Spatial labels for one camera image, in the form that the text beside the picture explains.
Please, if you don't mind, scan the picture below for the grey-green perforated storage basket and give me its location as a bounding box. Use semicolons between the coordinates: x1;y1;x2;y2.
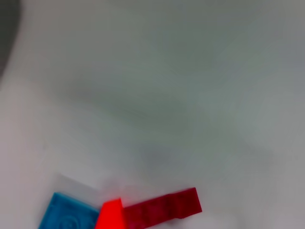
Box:
0;0;22;81

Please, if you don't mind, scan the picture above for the dark red toy brick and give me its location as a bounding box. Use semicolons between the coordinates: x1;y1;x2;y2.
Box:
122;187;203;229

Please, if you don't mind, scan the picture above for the red sloped toy brick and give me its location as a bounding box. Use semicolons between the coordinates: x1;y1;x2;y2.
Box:
94;197;127;229

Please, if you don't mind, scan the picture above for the blue square toy brick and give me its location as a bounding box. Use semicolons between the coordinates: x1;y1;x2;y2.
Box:
38;192;101;229

